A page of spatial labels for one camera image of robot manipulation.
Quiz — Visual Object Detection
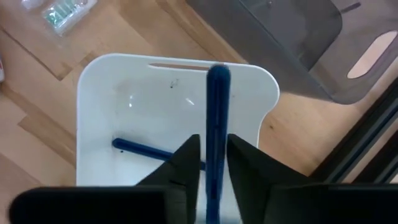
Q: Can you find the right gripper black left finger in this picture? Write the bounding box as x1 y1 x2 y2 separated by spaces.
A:
9 133 201 224

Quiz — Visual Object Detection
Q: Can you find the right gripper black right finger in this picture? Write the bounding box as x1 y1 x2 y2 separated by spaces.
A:
226 133 398 224

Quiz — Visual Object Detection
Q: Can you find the clear teal toothbrush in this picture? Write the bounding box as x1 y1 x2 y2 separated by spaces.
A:
41 0 98 37

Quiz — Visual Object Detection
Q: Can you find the white plastic bin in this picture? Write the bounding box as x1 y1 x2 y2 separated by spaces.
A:
75 52 280 224

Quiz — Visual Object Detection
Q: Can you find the grey plastic bin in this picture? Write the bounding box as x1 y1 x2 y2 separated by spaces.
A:
185 0 398 105

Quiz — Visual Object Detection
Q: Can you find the black aluminium rig frame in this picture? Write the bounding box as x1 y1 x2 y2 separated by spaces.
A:
310 77 398 184

